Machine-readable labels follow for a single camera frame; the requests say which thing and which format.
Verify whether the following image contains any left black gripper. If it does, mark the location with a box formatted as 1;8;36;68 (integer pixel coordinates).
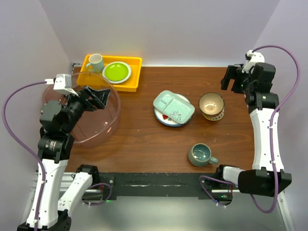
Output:
62;84;110;132

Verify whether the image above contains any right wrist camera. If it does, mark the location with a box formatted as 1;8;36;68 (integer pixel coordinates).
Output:
242;50;265;74

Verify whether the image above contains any watermelon plate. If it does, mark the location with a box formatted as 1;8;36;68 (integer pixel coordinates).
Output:
154;93;191;127

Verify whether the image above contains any pale green white mug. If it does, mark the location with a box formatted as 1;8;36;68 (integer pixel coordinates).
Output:
86;53;104;74

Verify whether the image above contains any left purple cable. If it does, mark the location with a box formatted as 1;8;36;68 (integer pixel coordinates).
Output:
1;81;48;231

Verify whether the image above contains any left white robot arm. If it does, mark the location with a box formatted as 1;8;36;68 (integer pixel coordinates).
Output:
17;86;111;231

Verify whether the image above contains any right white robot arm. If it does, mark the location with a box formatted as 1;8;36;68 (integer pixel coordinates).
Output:
214;63;292;197

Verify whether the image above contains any yellow plastic tray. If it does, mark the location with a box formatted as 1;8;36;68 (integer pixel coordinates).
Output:
76;54;143;92

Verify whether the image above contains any purple cable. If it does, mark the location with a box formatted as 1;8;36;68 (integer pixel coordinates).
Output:
199;45;301;214
1;81;48;231

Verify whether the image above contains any cream patterned bowl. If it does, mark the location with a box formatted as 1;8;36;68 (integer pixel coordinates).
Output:
199;92;225;121

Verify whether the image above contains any light blue divided plate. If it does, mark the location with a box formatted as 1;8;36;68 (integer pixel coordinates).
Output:
153;90;195;124

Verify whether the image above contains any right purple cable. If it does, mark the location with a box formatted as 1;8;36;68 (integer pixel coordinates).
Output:
199;45;301;214

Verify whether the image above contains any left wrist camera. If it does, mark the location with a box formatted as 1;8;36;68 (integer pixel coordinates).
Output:
44;74;78;96

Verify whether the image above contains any clear pink plastic bin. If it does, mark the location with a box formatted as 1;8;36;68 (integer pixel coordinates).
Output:
39;72;121;149

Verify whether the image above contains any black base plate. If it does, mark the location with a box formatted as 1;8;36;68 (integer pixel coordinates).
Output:
81;172;241;201

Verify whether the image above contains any lime green plate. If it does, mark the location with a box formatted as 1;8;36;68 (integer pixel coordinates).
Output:
102;61;132;84

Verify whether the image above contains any teal ceramic mug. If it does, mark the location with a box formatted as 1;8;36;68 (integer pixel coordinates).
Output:
188;143;218;167

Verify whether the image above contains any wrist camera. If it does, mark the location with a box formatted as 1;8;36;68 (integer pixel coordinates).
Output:
44;74;78;96
242;50;265;74

